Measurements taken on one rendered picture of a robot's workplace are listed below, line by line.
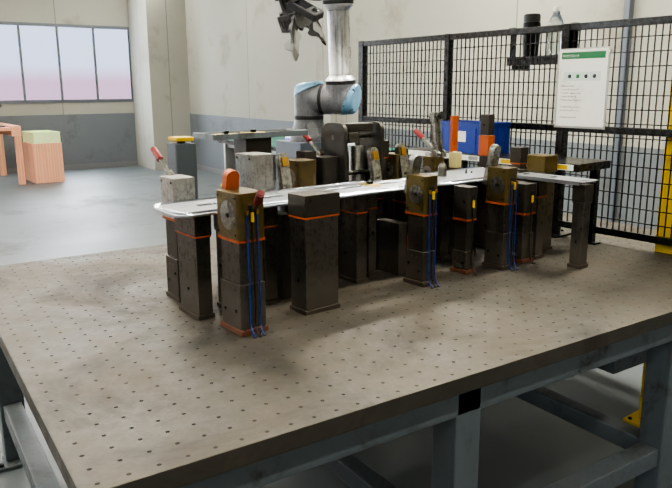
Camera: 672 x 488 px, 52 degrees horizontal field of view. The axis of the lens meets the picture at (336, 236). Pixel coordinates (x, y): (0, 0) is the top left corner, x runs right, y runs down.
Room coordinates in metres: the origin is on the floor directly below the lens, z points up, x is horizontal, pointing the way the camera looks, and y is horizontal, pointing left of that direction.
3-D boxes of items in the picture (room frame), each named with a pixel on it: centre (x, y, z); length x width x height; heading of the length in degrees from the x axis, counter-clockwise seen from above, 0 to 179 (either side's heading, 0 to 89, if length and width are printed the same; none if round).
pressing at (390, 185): (2.17, -0.10, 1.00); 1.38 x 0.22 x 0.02; 128
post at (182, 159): (2.15, 0.48, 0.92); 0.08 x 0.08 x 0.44; 38
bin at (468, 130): (3.02, -0.60, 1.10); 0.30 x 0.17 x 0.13; 34
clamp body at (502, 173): (2.27, -0.57, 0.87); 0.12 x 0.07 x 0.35; 38
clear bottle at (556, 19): (2.96, -0.92, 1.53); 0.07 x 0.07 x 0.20
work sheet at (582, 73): (2.74, -0.97, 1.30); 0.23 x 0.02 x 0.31; 38
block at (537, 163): (2.55, -0.77, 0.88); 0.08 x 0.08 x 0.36; 38
